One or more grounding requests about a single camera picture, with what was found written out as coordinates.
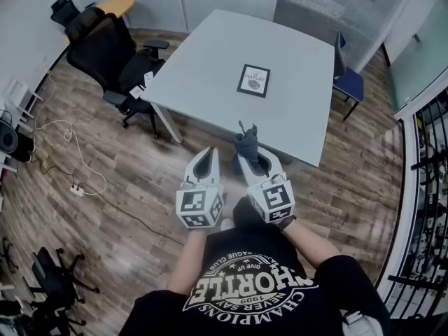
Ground white table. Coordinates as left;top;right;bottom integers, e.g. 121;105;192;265
139;8;337;169

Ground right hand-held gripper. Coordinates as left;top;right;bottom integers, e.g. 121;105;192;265
237;147;295;225

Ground person's black printed t-shirt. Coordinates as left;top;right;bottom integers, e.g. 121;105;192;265
120;229;391;336

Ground black framed text picture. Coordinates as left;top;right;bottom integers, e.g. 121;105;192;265
236;63;272;99

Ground grey round speaker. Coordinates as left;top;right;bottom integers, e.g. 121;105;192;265
0;119;20;155

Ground white cable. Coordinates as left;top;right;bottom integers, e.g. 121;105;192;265
34;70;108;196

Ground black swivel chair base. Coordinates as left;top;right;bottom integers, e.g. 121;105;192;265
20;246;101;328

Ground person's right forearm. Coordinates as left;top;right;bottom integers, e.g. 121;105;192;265
281;218;346;271

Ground dark blue cloth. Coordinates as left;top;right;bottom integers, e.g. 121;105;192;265
231;120;260;175

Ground black floor cable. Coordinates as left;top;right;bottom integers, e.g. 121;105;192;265
37;164;185;245

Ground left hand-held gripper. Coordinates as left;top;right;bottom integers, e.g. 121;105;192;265
174;147;225;230

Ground black mesh office chair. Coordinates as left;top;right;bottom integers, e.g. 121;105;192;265
50;0;172;140

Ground black metal shelf rack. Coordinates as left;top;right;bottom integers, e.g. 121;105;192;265
381;92;448;320

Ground black wristwatch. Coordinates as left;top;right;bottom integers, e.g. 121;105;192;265
275;214;298;231

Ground person's left forearm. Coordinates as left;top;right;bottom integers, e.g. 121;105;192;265
166;227;208;295

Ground person's black trousers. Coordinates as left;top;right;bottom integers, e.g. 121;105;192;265
230;196;263;234

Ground white metal rack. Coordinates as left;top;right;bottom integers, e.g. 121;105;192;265
0;77;43;174

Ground black shoes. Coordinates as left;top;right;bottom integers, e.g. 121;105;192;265
12;131;36;164

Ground blue chair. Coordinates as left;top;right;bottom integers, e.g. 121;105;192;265
331;29;365;122

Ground yellow round side table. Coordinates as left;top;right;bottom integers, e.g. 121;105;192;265
64;0;137;45

